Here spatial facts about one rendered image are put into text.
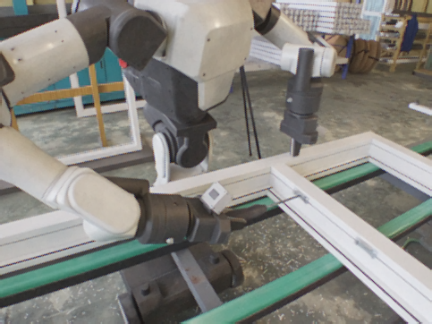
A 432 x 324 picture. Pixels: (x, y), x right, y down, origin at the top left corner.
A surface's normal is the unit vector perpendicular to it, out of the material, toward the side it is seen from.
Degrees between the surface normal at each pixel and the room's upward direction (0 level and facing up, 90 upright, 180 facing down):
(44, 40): 54
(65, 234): 90
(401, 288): 90
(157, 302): 45
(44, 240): 90
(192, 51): 97
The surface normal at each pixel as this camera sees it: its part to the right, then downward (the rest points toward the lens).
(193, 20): 0.40, 0.21
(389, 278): -0.89, 0.21
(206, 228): 0.46, 0.40
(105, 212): 0.54, -0.33
